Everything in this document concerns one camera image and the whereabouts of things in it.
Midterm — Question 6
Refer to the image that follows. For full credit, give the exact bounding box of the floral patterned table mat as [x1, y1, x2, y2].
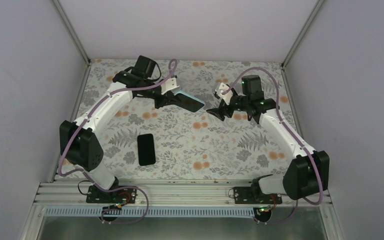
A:
[59, 58, 314, 181]

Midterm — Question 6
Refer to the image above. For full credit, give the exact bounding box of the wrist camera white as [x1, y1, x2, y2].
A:
[160, 76, 180, 95]
[214, 82, 233, 105]

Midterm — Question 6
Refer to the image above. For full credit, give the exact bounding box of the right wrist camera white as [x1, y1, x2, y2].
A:
[214, 82, 233, 105]

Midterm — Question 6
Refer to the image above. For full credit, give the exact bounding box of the black phone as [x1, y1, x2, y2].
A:
[137, 133, 156, 167]

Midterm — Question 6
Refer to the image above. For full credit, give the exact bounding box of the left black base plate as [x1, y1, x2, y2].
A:
[85, 185, 137, 205]

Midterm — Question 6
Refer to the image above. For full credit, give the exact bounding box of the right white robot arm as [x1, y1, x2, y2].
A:
[207, 75, 330, 204]

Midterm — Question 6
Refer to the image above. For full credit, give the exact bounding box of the black smartphone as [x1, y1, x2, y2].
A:
[174, 93, 204, 113]

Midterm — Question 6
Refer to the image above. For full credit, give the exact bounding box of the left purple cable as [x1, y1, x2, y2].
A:
[56, 58, 179, 193]

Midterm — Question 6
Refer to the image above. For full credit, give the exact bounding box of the purple cable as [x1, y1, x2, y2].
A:
[56, 58, 179, 193]
[223, 67, 325, 206]

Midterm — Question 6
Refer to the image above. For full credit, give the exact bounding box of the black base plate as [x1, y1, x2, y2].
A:
[227, 186, 283, 205]
[85, 185, 137, 205]

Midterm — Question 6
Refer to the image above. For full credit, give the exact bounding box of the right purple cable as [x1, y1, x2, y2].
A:
[223, 67, 325, 206]

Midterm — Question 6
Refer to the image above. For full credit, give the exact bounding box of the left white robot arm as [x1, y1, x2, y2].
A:
[56, 55, 180, 203]

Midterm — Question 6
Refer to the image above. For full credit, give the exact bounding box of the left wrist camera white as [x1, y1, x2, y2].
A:
[160, 76, 180, 95]

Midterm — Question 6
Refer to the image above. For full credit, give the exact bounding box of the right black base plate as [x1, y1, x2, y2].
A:
[227, 186, 283, 205]

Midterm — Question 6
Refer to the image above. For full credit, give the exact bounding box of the aluminium rail base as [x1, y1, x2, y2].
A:
[19, 179, 345, 240]

